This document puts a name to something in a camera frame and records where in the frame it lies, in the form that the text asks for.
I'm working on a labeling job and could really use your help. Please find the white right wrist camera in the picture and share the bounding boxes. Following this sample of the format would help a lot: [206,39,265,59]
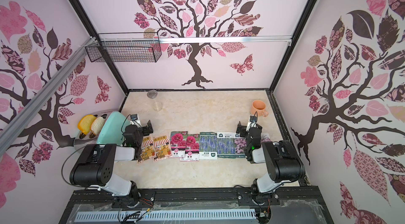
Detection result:
[248,115,258,128]

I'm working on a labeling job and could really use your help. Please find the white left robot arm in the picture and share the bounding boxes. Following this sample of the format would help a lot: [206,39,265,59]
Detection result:
[69,121,154,208]

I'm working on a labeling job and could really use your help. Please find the pink rose packet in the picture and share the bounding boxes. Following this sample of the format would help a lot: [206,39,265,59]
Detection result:
[170,131,188,158]
[180,134,200,162]

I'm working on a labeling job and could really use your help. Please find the aluminium rail on wall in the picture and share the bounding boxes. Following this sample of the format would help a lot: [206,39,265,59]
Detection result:
[1,37,96,155]

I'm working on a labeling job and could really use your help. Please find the lavender seed packet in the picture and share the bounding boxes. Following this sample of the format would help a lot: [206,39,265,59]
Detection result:
[199,132,218,160]
[217,132,236,159]

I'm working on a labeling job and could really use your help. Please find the orange illustrated packet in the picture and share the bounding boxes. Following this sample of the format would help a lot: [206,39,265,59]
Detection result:
[138,136,156,163]
[153,135,172,161]

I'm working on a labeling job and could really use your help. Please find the pink cosmos seed packet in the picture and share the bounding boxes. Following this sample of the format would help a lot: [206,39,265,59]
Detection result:
[234,137,247,157]

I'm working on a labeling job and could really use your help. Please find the beige toast slice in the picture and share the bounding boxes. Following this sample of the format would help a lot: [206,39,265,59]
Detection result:
[90,116,106,135]

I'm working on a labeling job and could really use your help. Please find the black wire basket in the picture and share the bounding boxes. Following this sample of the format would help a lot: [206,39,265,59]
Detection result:
[85,30,163,63]

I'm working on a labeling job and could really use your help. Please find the white slotted cable duct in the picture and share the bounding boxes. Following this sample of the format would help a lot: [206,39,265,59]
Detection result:
[72,209,256,224]

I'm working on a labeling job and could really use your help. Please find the orange ceramic mug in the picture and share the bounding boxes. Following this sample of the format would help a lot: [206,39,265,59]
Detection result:
[250,100,269,117]

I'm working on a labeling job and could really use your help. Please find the clear glass jar with grains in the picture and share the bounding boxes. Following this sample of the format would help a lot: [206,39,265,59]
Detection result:
[147,90,162,112]

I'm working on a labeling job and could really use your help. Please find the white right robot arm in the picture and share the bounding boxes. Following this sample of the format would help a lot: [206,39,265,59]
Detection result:
[236,123,305,204]

